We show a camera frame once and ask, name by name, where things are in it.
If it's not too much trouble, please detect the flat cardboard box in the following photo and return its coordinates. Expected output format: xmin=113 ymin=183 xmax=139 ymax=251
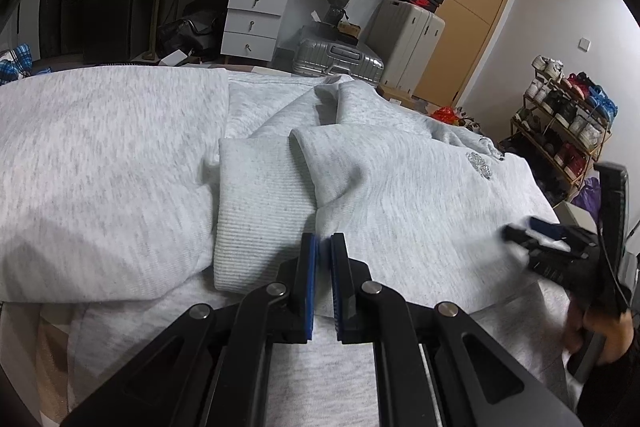
xmin=377 ymin=82 xmax=426 ymax=110

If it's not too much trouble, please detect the black white patterned item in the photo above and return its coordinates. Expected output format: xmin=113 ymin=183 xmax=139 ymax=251
xmin=452 ymin=107 xmax=481 ymax=128

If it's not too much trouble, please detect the light grey sweatshirt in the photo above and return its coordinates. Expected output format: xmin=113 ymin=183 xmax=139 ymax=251
xmin=0 ymin=69 xmax=586 ymax=427

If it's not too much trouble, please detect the white dressing table with drawers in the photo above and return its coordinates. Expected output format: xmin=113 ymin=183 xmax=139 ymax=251
xmin=145 ymin=0 xmax=296 ymax=68

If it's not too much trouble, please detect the silver suitcase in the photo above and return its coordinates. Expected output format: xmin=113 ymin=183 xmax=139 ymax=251
xmin=292 ymin=27 xmax=386 ymax=82

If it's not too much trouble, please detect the beige upright suitcase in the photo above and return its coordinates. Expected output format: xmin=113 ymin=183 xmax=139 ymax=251
xmin=367 ymin=0 xmax=446 ymax=95

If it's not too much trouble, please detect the group of sneakers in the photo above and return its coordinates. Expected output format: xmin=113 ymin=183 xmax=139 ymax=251
xmin=520 ymin=54 xmax=618 ymax=178

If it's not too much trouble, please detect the checkered bed sheet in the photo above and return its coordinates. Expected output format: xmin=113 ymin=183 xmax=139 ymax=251
xmin=0 ymin=302 xmax=81 ymax=427

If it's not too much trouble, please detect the purple bag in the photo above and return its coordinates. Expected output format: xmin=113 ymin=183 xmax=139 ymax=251
xmin=572 ymin=177 xmax=601 ymax=223

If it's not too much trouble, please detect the blue plaid cloth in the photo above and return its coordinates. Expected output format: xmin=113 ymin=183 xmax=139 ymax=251
xmin=0 ymin=44 xmax=36 ymax=85

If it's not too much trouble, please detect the wooden shoe rack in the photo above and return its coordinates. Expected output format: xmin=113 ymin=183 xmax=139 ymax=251
xmin=510 ymin=57 xmax=613 ymax=192

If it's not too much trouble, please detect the beige padded bed frame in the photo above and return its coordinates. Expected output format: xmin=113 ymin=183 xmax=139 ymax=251
xmin=552 ymin=199 xmax=598 ymax=228

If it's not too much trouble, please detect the black bag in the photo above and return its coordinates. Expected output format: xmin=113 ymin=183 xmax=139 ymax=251
xmin=157 ymin=0 xmax=228 ymax=60

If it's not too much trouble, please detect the small white box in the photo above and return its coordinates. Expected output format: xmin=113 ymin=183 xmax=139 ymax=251
xmin=160 ymin=49 xmax=193 ymax=68

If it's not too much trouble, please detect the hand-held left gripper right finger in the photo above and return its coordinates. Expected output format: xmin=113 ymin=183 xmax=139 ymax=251
xmin=330 ymin=232 xmax=583 ymax=427

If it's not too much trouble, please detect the person's right hand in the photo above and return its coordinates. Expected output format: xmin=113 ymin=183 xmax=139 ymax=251
xmin=565 ymin=302 xmax=633 ymax=368

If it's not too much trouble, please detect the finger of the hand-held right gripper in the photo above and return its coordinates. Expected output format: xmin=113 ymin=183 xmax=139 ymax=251
xmin=501 ymin=224 xmax=556 ymax=258
xmin=529 ymin=217 xmax=571 ymax=240

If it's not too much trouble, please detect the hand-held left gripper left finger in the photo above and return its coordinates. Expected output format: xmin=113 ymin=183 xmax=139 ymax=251
xmin=60 ymin=232 xmax=321 ymax=427

